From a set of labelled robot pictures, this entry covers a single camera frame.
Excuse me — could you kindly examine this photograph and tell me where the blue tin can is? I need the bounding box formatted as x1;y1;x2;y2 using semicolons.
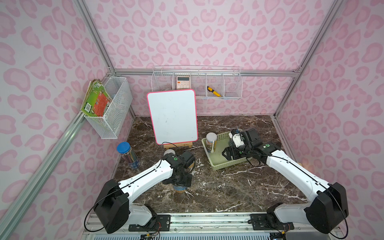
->
173;185;187;192

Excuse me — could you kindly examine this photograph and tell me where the green plastic basket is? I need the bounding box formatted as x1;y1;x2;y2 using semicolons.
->
201;132;247;171

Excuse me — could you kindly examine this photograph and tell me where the yellow can white lid spoon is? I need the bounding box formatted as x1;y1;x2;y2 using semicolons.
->
206;132;218;153

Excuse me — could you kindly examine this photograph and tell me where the red white lidded can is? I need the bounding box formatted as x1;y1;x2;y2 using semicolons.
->
164;149;176;156

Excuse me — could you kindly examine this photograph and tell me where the blue lid pencil jar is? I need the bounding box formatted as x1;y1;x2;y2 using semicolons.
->
117;142;141;169

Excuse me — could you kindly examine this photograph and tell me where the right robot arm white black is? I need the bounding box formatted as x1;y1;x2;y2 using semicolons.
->
222;142;349;234

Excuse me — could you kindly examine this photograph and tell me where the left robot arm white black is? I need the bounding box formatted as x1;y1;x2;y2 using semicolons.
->
92;151;195;234

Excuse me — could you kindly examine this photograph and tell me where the wooden whiteboard stand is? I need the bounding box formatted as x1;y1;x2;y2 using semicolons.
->
163;142;193;149

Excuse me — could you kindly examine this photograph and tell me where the pink framed whiteboard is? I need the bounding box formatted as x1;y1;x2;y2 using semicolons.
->
147;89;198;145

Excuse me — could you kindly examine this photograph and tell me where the yellow black utility knife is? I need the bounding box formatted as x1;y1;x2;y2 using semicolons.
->
207;86;221;98

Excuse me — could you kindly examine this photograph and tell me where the white pink calculator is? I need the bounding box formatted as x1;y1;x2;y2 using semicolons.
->
176;76;191;90

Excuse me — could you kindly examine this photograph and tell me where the green red booklet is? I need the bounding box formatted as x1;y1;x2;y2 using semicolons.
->
81;79;113;117

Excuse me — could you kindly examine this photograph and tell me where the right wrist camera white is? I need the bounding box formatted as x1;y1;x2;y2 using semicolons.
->
229;128;263;150

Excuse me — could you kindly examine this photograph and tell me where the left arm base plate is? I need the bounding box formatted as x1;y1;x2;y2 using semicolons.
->
129;215;171;232

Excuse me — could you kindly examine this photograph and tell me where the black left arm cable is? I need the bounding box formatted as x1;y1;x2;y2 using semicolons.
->
83;141;181;233

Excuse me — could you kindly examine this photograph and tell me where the white wire wall shelf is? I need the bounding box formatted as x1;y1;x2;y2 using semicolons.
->
151;65;243;100

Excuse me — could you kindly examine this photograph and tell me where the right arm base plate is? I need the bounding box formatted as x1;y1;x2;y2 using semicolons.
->
248;213;295;231

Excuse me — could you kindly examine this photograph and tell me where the white mesh wall basket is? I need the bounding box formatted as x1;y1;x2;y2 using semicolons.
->
84;76;133;139

